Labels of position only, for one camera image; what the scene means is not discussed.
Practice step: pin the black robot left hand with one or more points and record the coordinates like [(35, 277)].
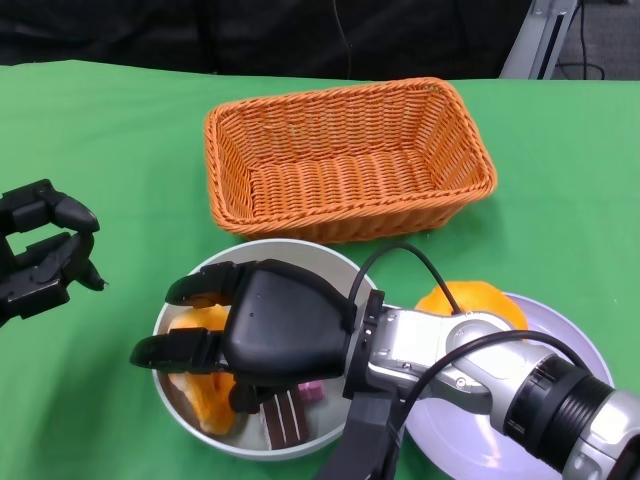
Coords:
[(40, 285)]

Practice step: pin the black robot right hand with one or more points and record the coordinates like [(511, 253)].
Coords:
[(285, 325)]

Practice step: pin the grey ceramic bowl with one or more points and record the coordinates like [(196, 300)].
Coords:
[(325, 270)]

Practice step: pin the round orange bread bun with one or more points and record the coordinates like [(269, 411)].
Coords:
[(480, 300)]

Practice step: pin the small pink cake slice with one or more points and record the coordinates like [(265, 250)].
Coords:
[(312, 391)]

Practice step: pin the chocolate layered cake slice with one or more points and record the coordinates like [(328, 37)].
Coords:
[(285, 420)]

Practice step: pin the orange wicker basket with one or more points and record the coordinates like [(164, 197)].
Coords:
[(340, 190)]

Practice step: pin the lavender plate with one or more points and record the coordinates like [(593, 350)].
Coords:
[(450, 435)]

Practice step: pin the green tablecloth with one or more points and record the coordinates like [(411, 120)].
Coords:
[(100, 150)]

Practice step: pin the black backdrop curtain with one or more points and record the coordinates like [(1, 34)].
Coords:
[(150, 30)]

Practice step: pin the grey metal frame leg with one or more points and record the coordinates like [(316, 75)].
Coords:
[(535, 45)]

